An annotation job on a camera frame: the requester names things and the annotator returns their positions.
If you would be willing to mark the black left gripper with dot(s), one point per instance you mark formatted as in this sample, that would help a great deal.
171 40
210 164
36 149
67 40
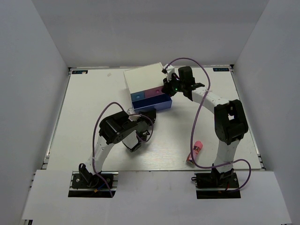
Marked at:
151 114

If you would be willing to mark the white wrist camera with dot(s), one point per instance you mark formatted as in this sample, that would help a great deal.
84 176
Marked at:
168 70
132 115

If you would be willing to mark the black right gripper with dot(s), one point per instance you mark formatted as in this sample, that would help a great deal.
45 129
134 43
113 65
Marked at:
168 88

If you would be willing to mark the dark blue drawer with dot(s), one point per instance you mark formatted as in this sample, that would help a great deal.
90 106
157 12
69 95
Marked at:
160 102

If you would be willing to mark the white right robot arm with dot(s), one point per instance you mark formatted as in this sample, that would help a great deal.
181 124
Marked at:
230 122

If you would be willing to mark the pink capped clear tube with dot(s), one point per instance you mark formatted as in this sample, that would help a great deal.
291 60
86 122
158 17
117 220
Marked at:
197 147

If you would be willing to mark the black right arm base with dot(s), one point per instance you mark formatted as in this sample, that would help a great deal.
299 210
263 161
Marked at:
208 188

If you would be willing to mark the white drawer cabinet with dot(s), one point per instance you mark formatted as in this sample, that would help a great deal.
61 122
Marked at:
144 78

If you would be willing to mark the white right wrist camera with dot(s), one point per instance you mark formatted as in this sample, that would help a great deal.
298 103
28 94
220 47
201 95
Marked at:
168 70

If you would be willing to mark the pink drawer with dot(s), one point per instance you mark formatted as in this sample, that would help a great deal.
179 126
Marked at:
153 92

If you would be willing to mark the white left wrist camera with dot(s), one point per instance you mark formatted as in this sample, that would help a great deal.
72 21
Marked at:
132 115

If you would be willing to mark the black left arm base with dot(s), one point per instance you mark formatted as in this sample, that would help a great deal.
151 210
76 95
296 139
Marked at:
79 188

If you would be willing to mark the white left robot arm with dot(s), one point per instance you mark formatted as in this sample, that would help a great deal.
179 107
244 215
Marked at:
114 129

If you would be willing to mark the light blue drawer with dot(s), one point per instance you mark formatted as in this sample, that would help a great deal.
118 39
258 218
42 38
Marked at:
137 96

